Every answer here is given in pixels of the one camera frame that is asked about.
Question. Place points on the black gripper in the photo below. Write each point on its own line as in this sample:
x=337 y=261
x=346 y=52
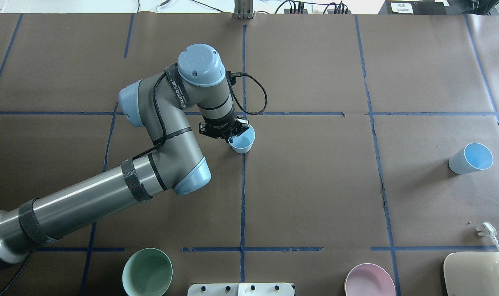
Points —
x=224 y=132

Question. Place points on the light blue cup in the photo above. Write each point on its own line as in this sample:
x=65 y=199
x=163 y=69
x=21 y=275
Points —
x=472 y=158
x=243 y=143

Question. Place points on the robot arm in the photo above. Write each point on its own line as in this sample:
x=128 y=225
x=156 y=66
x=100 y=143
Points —
x=175 y=161

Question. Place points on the cream toaster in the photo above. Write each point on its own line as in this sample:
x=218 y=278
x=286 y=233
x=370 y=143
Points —
x=471 y=273

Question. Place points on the green bowl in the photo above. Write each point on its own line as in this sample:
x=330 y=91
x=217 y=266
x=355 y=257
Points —
x=148 y=272

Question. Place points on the black power box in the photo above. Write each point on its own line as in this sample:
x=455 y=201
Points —
x=412 y=7

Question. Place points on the pink bowl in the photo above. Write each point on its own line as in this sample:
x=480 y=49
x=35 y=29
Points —
x=369 y=280

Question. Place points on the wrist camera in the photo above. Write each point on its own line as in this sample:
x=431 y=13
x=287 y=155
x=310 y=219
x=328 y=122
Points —
x=231 y=77

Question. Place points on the aluminium frame post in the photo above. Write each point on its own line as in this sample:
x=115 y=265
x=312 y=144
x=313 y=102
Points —
x=243 y=9

